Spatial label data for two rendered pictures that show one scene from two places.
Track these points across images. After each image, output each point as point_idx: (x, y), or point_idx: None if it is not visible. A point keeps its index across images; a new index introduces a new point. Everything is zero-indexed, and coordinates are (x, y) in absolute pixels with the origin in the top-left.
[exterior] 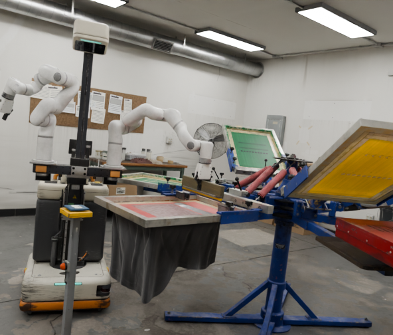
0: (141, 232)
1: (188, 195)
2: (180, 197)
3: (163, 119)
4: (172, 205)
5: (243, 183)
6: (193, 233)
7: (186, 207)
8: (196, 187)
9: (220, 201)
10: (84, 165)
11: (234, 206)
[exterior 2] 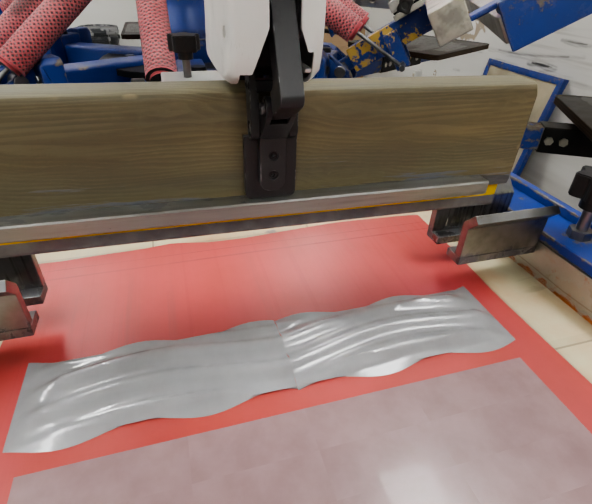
0: None
1: (21, 264)
2: None
3: None
4: (114, 498)
5: (44, 39)
6: None
7: (246, 389)
8: (211, 176)
9: (488, 196)
10: None
11: (510, 181)
